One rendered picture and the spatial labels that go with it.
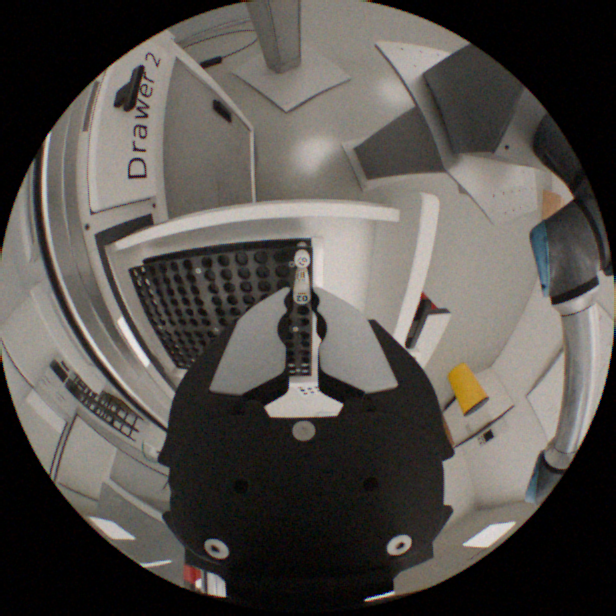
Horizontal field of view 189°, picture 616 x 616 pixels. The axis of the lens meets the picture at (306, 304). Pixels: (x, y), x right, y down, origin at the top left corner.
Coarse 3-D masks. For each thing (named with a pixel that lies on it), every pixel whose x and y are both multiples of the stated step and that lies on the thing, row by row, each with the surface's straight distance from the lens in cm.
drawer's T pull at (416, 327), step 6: (420, 300) 23; (426, 300) 22; (420, 306) 23; (426, 306) 22; (420, 312) 23; (426, 312) 23; (414, 318) 23; (420, 318) 23; (426, 318) 23; (414, 324) 23; (420, 324) 23; (408, 330) 23; (414, 330) 24; (420, 330) 24; (408, 336) 24; (414, 336) 24; (408, 342) 25; (414, 342) 25; (408, 348) 26
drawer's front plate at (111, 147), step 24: (144, 48) 40; (120, 72) 34; (96, 120) 29; (120, 120) 30; (144, 120) 34; (96, 144) 27; (120, 144) 29; (144, 144) 32; (96, 168) 26; (120, 168) 28; (96, 192) 25; (120, 192) 27; (144, 192) 30
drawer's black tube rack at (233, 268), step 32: (160, 256) 26; (192, 256) 20; (224, 256) 21; (256, 256) 20; (288, 256) 16; (160, 288) 24; (192, 288) 22; (224, 288) 19; (256, 288) 18; (160, 320) 28; (192, 320) 28; (224, 320) 24; (288, 320) 24; (192, 352) 28; (288, 352) 24
